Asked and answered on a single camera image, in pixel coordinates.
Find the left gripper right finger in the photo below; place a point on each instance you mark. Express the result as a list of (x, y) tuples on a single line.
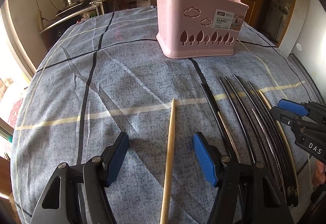
[(262, 200)]

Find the white plastic jug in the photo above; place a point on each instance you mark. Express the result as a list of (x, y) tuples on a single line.
[(143, 3)]

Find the pale cream chopstick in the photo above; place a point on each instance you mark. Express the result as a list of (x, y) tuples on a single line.
[(284, 140)]

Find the metal kitchen shelf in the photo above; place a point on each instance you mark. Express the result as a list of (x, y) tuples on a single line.
[(51, 34)]

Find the black gas stove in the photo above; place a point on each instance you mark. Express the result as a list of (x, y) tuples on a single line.
[(73, 8)]

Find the pink plastic utensil basket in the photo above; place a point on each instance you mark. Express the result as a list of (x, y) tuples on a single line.
[(199, 28)]

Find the light wooden chopstick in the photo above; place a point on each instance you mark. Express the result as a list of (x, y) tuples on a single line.
[(164, 216)]

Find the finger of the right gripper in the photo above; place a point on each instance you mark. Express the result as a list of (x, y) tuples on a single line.
[(293, 107), (285, 116)]

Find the blue checked tablecloth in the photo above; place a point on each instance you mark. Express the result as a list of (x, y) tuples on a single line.
[(108, 75)]

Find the white refrigerator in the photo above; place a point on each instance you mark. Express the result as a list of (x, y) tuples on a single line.
[(309, 49)]

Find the black chopstick silver tip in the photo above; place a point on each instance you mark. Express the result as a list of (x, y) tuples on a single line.
[(227, 138)]

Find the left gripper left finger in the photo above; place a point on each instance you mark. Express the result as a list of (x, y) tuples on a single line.
[(59, 202)]

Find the person right hand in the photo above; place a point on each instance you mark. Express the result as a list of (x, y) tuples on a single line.
[(319, 174)]

